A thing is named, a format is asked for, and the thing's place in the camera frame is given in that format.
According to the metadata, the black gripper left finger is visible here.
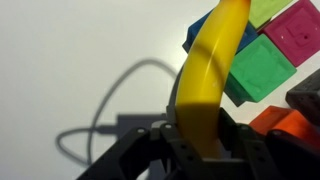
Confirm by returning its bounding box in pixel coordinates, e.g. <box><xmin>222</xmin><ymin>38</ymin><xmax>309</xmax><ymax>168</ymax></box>
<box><xmin>76</xmin><ymin>121</ymin><xmax>208</xmax><ymax>180</ymax></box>

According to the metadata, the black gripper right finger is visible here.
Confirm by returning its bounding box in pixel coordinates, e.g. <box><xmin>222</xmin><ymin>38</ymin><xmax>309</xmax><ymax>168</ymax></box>
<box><xmin>217</xmin><ymin>107</ymin><xmax>320</xmax><ymax>180</ymax></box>

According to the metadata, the yellow banana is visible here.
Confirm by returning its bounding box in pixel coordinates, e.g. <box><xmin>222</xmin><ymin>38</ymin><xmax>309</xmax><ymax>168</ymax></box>
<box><xmin>175</xmin><ymin>0</ymin><xmax>252</xmax><ymax>160</ymax></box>

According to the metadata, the orange block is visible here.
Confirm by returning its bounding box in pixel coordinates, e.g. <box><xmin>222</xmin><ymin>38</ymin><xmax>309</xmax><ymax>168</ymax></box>
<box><xmin>248</xmin><ymin>105</ymin><xmax>320</xmax><ymax>148</ymax></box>

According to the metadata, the grey block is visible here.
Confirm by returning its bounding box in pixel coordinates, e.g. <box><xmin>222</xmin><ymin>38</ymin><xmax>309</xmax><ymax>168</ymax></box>
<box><xmin>285</xmin><ymin>68</ymin><xmax>320</xmax><ymax>127</ymax></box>

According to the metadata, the green block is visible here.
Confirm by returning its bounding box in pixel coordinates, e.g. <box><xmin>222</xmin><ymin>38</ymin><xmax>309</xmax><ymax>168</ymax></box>
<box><xmin>223</xmin><ymin>33</ymin><xmax>298</xmax><ymax>108</ymax></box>

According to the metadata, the blue block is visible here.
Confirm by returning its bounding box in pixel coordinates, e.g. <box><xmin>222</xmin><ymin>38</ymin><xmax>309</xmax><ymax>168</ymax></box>
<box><xmin>181</xmin><ymin>9</ymin><xmax>260</xmax><ymax>55</ymax></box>

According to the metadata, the magenta block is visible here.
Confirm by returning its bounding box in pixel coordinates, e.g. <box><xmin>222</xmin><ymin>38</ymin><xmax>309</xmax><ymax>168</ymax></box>
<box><xmin>262</xmin><ymin>0</ymin><xmax>320</xmax><ymax>68</ymax></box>

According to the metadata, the yellow-green block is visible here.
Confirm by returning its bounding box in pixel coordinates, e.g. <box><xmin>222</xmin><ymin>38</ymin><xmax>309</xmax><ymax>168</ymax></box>
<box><xmin>247</xmin><ymin>0</ymin><xmax>295</xmax><ymax>31</ymax></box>

